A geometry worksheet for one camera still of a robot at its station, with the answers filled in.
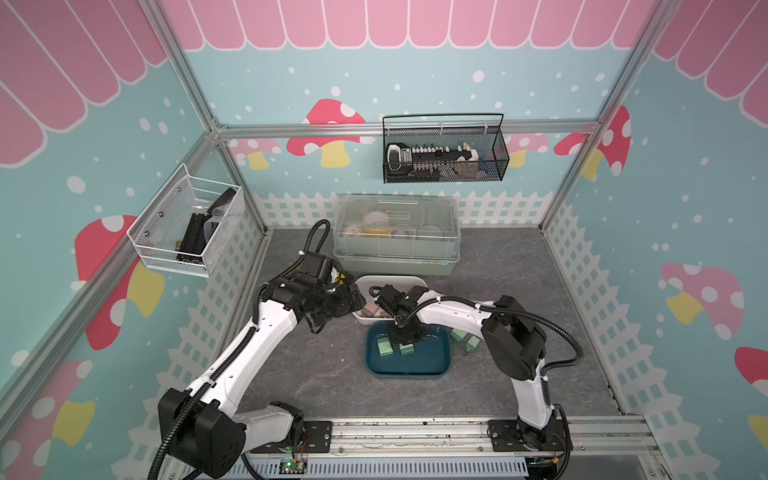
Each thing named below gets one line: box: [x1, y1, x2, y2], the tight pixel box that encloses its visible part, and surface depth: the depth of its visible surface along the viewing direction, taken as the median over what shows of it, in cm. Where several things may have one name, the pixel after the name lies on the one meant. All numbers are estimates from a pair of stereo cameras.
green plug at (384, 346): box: [377, 337, 393, 357], surface depth 88 cm
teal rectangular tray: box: [366, 321, 452, 379], surface depth 88 cm
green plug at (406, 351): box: [399, 343, 415, 359], surface depth 88 cm
